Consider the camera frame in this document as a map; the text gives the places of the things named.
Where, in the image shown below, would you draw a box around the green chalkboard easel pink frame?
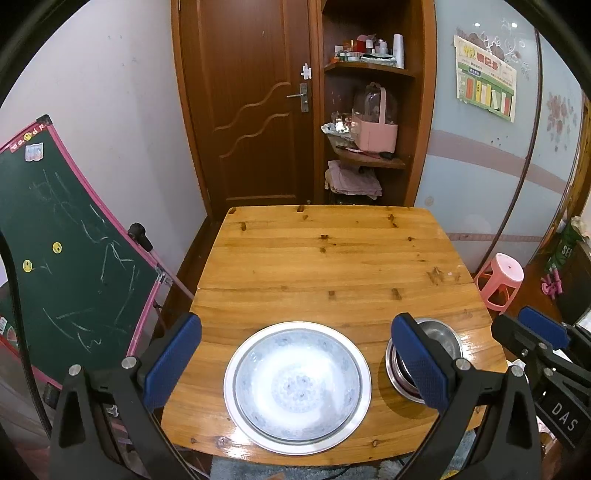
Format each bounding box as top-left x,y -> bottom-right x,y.
0,114 -> 195,394

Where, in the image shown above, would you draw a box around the green bag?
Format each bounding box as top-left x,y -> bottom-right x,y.
545,222 -> 581,274

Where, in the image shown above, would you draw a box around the pink toy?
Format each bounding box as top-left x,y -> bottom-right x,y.
540,270 -> 564,299

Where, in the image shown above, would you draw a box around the wall poster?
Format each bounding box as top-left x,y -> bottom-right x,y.
454,34 -> 517,123

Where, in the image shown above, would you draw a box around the blue patterned white bowl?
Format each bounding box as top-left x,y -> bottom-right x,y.
232,329 -> 362,440

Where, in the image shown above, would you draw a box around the folded pink clothes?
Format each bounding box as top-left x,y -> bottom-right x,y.
324,160 -> 383,199

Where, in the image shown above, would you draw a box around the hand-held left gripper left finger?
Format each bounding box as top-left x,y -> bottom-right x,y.
48,312 -> 203,480

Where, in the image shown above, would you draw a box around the large steel bowl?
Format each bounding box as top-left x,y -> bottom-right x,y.
385,318 -> 463,405

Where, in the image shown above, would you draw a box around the crumpled shiny wrapper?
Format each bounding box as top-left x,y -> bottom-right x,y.
322,115 -> 354,136

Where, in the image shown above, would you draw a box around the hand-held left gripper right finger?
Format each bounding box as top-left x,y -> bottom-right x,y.
391,313 -> 542,480

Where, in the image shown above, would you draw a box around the wooden corner shelf cabinet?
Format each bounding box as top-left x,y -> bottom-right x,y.
316,0 -> 437,209

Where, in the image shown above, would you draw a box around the pale blue sliding wardrobe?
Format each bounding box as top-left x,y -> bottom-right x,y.
413,0 -> 591,259

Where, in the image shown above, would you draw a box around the pink basket with clear lid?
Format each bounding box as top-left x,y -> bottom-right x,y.
352,83 -> 399,153

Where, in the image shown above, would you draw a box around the pink plastic stool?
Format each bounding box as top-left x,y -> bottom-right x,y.
474,253 -> 524,315

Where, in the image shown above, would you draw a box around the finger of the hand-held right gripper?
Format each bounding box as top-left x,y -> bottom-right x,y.
517,305 -> 591,352
491,314 -> 557,372

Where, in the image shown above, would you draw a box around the brown wooden door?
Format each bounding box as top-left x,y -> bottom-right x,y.
178,0 -> 324,214

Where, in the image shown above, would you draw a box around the large white plate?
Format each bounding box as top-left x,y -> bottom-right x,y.
223,322 -> 372,456

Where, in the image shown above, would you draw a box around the cluster of small bottles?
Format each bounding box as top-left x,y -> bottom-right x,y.
335,34 -> 393,64

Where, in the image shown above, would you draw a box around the metal door handle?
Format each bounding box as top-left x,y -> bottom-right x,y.
286,83 -> 310,113

